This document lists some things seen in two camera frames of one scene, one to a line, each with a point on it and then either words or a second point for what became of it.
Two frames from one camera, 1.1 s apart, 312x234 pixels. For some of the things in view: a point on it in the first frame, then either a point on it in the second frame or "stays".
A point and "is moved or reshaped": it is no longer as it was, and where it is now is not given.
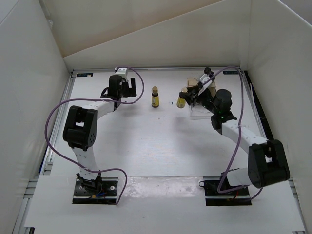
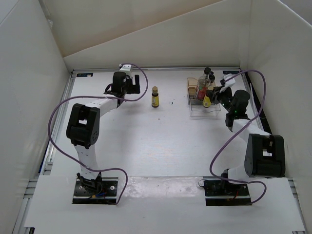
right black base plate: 213,198 stays
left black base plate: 108,194 stays
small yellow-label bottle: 155,97 stays
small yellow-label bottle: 181,102 is moved or reshaped
